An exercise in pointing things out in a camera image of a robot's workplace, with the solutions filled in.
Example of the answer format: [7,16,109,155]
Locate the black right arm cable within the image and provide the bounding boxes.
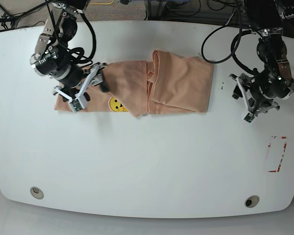
[46,0,98,67]

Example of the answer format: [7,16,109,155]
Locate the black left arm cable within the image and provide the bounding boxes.
[201,0,263,74]

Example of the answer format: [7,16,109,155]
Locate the table grommet hole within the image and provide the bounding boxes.
[30,187,44,200]
[245,195,260,208]

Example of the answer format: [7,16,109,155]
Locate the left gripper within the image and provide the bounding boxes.
[229,73,284,112]

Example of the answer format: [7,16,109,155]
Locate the black tripod legs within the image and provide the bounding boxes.
[0,0,52,32]

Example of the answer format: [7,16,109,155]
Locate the peach T-shirt with emoji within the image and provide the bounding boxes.
[54,49,215,118]

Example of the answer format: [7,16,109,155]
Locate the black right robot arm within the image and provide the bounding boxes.
[30,0,109,103]

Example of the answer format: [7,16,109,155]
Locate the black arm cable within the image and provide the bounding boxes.
[201,0,263,74]
[46,0,98,67]

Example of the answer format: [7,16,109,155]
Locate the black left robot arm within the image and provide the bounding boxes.
[232,0,294,115]

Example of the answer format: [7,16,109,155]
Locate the white power strip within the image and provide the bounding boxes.
[282,6,294,20]

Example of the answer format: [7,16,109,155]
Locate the left table grommet hole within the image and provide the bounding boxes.
[30,187,44,200]

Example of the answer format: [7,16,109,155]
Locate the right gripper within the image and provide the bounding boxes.
[57,66,110,101]

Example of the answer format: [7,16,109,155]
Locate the yellow cable on floor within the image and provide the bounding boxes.
[89,0,115,6]

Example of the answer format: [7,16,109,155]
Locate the right table grommet hole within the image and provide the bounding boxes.
[245,195,260,208]

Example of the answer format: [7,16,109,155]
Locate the red tape rectangle marking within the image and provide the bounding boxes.
[265,136,288,173]

